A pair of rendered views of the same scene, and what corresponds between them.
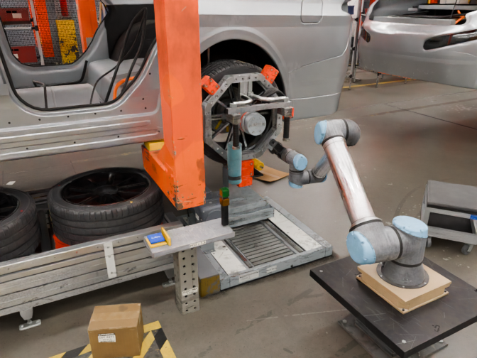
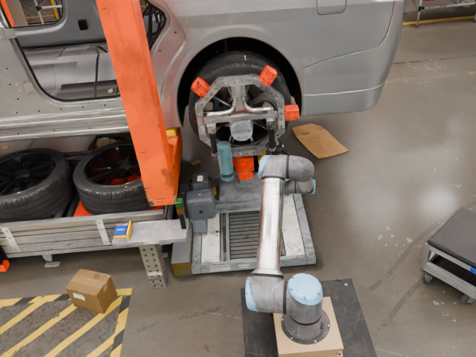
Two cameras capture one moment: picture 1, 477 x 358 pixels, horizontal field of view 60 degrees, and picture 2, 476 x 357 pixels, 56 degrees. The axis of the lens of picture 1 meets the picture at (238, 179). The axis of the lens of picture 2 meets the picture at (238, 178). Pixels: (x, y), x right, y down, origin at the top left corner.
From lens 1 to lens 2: 1.37 m
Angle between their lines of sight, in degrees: 28
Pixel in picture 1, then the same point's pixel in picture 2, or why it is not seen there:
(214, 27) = (210, 27)
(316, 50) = (340, 42)
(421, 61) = not seen: outside the picture
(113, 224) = (109, 202)
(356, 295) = (256, 329)
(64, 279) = (70, 239)
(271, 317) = (215, 314)
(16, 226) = (41, 193)
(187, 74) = (139, 100)
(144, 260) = not seen: hidden behind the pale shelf
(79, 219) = (86, 195)
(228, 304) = (191, 290)
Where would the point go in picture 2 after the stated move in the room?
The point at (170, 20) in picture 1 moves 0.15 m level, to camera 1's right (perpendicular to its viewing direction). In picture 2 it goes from (115, 56) to (141, 59)
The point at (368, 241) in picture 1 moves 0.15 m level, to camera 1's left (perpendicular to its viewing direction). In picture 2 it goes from (251, 293) to (221, 283)
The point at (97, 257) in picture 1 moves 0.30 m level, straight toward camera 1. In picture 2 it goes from (92, 229) to (76, 264)
